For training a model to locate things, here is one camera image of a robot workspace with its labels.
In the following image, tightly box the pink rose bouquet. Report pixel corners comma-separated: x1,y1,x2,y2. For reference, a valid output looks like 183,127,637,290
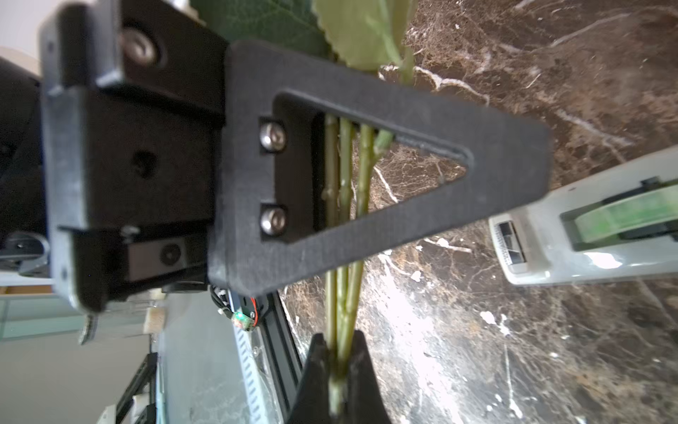
193,1,417,422

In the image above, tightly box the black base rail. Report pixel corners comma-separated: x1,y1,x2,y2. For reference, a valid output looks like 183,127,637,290
118,291,302,423

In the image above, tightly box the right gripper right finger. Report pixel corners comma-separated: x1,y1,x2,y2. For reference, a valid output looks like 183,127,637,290
344,330,391,424

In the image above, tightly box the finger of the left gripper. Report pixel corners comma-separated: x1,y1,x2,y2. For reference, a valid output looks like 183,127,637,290
207,39,554,298

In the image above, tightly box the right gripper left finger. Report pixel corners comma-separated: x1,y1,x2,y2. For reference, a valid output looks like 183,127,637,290
286,334,331,424

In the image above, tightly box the white tape dispenser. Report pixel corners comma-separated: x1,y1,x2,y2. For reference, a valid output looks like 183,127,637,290
488,147,677,285

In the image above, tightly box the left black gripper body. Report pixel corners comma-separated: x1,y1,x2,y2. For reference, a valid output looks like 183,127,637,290
1,1,228,313

